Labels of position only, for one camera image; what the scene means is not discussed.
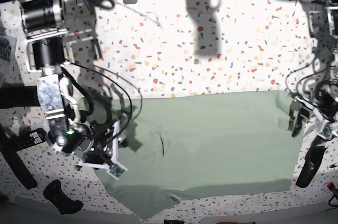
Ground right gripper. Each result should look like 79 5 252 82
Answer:
75 120 128 180

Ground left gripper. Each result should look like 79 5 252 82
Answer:
288 96 334 139

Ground light green T-shirt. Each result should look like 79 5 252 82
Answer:
95 91 302 220

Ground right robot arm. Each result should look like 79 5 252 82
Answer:
19 0 127 179

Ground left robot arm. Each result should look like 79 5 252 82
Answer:
292 0 337 141

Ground black remote control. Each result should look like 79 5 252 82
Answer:
11 128 47 152

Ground black cylindrical sleeve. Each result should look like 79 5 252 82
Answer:
1 86 41 109

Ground long black bar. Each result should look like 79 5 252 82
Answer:
1 126 37 190

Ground black curved handle right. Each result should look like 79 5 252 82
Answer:
296 146 326 188

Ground red and black wires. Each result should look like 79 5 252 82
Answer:
326 163 338 206

